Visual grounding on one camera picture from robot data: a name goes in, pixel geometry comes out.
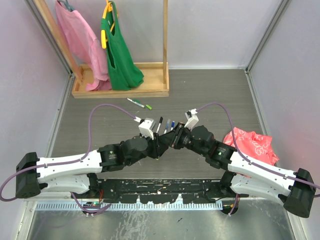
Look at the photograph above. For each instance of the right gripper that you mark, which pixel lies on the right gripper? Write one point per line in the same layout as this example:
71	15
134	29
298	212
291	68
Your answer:
176	135

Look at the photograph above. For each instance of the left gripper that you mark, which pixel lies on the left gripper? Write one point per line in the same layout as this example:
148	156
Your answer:
157	147

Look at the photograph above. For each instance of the black white marker pen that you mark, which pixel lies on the black white marker pen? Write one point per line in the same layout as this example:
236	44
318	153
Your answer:
159	124

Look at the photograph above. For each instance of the wooden clothes rack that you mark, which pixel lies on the wooden clothes rack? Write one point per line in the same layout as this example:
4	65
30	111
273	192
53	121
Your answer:
156	74

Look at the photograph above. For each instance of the green tank top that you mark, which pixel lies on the green tank top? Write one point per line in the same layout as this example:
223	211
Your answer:
124	75

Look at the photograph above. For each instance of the red patterned cloth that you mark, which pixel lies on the red patterned cloth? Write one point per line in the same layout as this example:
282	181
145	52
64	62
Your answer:
257	146

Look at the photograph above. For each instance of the pink shirt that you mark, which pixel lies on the pink shirt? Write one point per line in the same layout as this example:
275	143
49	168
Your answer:
84	44

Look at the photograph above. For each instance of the yellow hanger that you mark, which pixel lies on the yellow hanger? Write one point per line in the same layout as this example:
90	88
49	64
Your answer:
110	30

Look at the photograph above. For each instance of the blue grey hanger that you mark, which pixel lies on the blue grey hanger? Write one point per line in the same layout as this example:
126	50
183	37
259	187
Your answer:
67	6

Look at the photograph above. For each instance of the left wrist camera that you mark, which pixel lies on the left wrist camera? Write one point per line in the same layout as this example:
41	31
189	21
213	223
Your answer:
146	127

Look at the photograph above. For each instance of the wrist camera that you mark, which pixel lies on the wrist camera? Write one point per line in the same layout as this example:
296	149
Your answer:
146	127
192	118

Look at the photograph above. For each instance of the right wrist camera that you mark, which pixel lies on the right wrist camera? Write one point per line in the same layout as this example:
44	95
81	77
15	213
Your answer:
192	118

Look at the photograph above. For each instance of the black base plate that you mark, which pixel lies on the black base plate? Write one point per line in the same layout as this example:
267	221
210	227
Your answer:
158	191

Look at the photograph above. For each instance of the grey slotted cable duct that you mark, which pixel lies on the grey slotted cable duct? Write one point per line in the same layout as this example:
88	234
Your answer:
176	206

